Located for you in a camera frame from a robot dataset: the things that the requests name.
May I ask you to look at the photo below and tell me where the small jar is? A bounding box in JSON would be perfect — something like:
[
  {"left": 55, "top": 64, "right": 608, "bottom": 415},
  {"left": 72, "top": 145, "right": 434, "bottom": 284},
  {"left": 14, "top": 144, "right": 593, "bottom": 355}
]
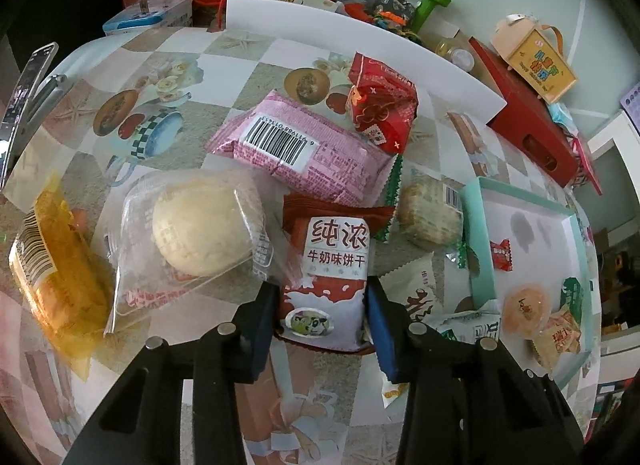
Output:
[{"left": 435, "top": 37, "right": 476, "bottom": 73}]

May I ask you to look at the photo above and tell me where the red patterned bag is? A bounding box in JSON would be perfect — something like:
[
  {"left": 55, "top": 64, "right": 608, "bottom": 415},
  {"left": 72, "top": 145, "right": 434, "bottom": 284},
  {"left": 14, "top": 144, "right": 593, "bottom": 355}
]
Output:
[{"left": 567, "top": 132, "right": 603, "bottom": 196}]

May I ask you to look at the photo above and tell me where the clear packaged bun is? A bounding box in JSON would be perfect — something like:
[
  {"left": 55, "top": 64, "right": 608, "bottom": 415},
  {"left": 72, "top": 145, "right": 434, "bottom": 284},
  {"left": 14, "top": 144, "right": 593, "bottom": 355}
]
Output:
[{"left": 102, "top": 167, "right": 301, "bottom": 338}]

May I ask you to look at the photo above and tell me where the teal box lid tray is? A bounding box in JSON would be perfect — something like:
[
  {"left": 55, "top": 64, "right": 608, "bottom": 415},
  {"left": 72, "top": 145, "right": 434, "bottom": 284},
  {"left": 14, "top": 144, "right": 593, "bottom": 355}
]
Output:
[{"left": 457, "top": 176, "right": 601, "bottom": 391}]

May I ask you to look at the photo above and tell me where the small beige snack packet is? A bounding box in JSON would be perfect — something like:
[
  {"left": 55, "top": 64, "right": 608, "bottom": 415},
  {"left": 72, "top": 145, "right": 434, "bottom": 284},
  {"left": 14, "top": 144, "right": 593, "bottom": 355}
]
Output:
[{"left": 530, "top": 307, "right": 583, "bottom": 361}]

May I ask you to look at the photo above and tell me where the purple dotted card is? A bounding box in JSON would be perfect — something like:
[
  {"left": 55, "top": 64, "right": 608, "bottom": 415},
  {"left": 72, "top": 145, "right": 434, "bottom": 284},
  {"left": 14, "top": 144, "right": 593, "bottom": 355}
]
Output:
[{"left": 620, "top": 80, "right": 640, "bottom": 133}]

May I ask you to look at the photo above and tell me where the dark red biscuit packet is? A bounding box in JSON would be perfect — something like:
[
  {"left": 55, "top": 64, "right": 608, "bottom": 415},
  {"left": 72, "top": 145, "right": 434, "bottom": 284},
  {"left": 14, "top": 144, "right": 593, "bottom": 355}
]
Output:
[{"left": 280, "top": 194, "right": 396, "bottom": 353}]

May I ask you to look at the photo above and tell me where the green dumbbell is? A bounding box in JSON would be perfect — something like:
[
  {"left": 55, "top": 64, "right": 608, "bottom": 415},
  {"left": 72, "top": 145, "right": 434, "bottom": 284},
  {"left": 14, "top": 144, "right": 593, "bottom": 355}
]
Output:
[{"left": 410, "top": 0, "right": 453, "bottom": 36}]

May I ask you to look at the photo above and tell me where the blue face mask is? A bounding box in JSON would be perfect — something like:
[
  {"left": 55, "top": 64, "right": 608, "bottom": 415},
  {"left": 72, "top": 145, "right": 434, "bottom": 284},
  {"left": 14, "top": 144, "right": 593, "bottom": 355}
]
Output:
[{"left": 547, "top": 102, "right": 581, "bottom": 138}]

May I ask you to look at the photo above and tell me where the jelly cup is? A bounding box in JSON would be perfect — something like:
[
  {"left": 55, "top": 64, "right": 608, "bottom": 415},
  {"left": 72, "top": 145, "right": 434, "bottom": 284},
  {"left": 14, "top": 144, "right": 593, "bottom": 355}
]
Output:
[{"left": 501, "top": 282, "right": 553, "bottom": 336}]

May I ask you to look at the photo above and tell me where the white board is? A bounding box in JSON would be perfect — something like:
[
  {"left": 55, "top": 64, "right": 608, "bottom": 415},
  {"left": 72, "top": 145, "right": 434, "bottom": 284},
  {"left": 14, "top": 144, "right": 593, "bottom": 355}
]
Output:
[{"left": 225, "top": 0, "right": 508, "bottom": 118}]

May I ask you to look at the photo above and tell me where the red gift box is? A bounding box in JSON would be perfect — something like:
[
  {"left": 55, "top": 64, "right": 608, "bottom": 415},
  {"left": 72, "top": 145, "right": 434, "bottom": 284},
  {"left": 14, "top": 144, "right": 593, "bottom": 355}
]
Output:
[{"left": 467, "top": 36, "right": 591, "bottom": 188}]

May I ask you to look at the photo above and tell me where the red snack packet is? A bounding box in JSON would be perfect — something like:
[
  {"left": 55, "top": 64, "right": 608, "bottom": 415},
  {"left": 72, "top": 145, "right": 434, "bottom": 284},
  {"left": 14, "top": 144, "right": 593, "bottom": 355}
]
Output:
[{"left": 346, "top": 51, "right": 418, "bottom": 154}]

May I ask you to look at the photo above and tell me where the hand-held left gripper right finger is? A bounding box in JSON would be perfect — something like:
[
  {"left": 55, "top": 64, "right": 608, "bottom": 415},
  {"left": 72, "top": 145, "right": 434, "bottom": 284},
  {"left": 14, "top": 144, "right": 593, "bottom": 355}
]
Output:
[{"left": 364, "top": 277, "right": 586, "bottom": 465}]

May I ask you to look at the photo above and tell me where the colourful toy bag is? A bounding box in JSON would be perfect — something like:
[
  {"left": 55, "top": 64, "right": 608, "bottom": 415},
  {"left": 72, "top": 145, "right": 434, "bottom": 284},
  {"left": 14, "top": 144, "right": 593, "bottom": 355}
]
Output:
[{"left": 345, "top": 0, "right": 418, "bottom": 38}]

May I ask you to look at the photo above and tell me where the clear rice cracker packet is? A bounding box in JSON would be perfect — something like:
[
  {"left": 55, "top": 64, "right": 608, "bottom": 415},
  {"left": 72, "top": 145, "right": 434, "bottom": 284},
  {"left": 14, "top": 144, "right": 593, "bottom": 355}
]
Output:
[{"left": 385, "top": 155, "right": 468, "bottom": 251}]

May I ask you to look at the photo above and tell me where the beige egg roll packet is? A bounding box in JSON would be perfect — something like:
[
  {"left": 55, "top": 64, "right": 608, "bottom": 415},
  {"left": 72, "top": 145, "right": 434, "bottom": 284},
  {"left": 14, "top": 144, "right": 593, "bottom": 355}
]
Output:
[{"left": 375, "top": 252, "right": 446, "bottom": 408}]

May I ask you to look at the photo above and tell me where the small red candy packet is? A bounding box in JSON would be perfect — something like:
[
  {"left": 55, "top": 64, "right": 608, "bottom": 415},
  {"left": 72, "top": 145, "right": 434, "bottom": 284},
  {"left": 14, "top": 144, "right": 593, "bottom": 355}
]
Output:
[{"left": 489, "top": 239, "right": 513, "bottom": 272}]

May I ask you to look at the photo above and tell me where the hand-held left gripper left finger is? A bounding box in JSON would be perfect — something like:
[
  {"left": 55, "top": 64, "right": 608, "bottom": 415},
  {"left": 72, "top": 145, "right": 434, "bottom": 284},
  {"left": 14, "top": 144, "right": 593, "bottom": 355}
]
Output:
[{"left": 62, "top": 282, "right": 281, "bottom": 465}]

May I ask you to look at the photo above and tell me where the yellow snack packet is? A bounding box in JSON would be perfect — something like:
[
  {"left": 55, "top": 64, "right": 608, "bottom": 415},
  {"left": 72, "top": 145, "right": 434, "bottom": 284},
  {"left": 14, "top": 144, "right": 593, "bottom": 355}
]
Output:
[{"left": 9, "top": 180, "right": 118, "bottom": 386}]

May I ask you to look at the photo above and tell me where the white phone stand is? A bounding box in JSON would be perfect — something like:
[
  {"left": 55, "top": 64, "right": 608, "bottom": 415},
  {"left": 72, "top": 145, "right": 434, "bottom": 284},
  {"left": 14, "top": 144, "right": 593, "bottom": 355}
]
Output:
[{"left": 10, "top": 72, "right": 68, "bottom": 146}]

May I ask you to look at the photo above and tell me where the orange carry box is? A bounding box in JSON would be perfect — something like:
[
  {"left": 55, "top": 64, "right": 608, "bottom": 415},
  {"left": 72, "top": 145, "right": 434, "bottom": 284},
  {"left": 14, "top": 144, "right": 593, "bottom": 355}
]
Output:
[{"left": 490, "top": 12, "right": 578, "bottom": 100}]

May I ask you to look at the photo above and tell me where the smartphone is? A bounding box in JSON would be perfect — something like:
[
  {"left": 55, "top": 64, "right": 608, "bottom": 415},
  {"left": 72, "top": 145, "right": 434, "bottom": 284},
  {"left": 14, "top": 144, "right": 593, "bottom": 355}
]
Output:
[{"left": 0, "top": 42, "right": 60, "bottom": 180}]

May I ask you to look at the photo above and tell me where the pink snack packet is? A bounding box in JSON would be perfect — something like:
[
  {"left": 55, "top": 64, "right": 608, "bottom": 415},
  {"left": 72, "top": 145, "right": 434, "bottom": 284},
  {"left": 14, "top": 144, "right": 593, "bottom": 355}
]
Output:
[{"left": 204, "top": 89, "right": 398, "bottom": 208}]

